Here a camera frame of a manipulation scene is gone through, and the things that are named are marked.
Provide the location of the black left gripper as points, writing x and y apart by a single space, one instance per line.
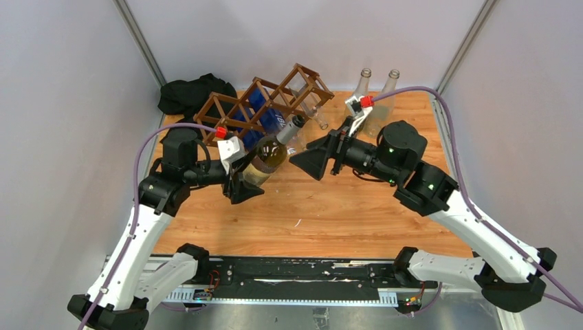
240 190

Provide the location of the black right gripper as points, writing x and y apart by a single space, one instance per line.
313 161

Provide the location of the dark green wine bottle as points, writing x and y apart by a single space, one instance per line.
270 152

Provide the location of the brown wooden wine rack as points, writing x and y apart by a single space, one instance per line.
302 92

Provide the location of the clear plain glass bottle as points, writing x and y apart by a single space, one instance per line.
382 109

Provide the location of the clear bottle with black label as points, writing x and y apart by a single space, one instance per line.
361 90

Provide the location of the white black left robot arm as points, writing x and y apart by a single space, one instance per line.
121 298

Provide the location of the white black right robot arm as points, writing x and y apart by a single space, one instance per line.
506 271

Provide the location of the blue clear bottle lettered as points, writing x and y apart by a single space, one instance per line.
274 121

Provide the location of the small clear bottle in rack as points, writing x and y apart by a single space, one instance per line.
310 105

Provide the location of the black cloth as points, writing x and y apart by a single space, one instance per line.
181 97

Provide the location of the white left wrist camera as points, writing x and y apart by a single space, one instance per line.
231 150

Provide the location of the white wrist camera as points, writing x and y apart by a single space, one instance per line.
360 108
231 150

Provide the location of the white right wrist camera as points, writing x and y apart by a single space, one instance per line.
360 108

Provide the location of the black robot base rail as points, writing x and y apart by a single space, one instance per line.
318 282

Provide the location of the aluminium table edge rail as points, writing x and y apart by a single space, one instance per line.
453 143

